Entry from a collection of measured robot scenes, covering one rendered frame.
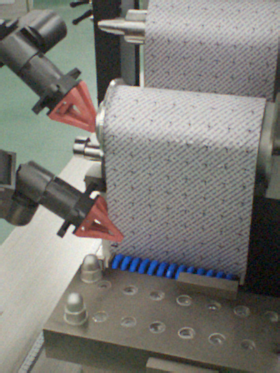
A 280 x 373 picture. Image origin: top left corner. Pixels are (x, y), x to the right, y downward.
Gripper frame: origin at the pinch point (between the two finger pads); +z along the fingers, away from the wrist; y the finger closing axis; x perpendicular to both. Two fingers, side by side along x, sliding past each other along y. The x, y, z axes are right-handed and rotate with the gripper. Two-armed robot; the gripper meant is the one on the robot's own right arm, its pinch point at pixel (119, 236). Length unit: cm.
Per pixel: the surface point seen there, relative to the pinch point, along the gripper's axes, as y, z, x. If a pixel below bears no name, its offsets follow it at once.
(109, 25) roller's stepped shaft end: -29.8, -22.8, 18.0
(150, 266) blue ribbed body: 3.1, 7.0, 0.6
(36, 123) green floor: -247, -67, -163
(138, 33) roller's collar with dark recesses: -27.8, -16.9, 20.7
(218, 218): 0.2, 11.2, 14.2
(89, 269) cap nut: 8.3, -1.4, -2.4
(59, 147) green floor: -219, -43, -149
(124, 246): 0.3, 1.8, -1.2
